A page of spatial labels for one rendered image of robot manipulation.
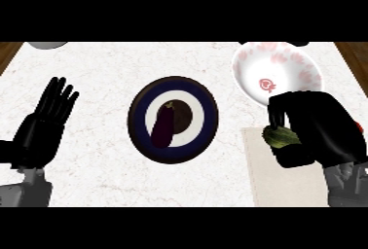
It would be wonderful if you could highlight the beige placemat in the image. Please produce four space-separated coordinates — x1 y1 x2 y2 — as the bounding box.
240 125 333 208

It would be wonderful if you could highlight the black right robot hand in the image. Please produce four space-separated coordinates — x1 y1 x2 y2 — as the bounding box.
267 90 368 169

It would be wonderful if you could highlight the white bowl with pink print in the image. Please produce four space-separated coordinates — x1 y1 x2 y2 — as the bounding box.
231 42 327 108

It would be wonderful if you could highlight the dark blue and white plate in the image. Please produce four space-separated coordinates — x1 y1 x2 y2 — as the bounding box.
128 76 221 165

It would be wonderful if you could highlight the grey round object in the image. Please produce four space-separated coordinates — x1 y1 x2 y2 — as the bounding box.
27 42 70 51

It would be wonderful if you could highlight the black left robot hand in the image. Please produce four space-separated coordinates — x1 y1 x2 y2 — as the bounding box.
0 76 82 170

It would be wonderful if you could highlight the green squash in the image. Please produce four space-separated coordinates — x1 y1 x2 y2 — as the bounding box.
262 124 303 150

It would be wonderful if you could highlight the purple eggplant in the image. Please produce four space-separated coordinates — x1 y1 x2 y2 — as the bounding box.
150 101 178 150

